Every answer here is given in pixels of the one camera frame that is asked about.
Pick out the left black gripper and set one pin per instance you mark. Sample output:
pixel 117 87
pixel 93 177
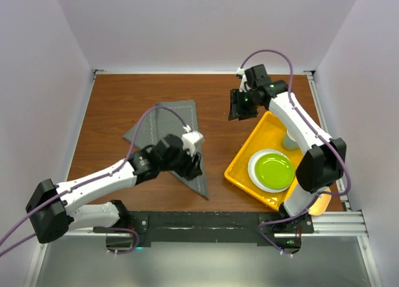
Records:
pixel 192 168

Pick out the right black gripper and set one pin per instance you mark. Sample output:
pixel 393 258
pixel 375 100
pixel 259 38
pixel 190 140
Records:
pixel 235 104

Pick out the grey cloth napkin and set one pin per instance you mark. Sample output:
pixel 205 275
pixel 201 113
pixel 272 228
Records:
pixel 159 123

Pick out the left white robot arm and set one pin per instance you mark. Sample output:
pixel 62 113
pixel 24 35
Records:
pixel 55 209

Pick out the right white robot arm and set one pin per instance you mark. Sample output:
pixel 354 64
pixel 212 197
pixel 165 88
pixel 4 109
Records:
pixel 323 161

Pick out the white cup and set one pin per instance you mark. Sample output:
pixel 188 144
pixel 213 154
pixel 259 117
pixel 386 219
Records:
pixel 289 142

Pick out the yellow plastic tray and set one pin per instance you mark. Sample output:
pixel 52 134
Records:
pixel 268 134

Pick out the white plate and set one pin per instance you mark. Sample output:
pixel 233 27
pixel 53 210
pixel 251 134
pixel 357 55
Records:
pixel 251 172

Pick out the green plate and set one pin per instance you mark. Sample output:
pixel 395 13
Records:
pixel 274 171

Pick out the orange square plate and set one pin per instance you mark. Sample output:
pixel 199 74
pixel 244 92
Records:
pixel 320 205

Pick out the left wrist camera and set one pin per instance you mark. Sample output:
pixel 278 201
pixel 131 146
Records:
pixel 191 139

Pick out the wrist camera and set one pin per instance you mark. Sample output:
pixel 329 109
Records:
pixel 253 78
pixel 191 139

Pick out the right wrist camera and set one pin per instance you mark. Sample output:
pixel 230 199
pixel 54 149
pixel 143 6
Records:
pixel 253 78

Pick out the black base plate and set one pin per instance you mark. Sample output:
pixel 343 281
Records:
pixel 208 227

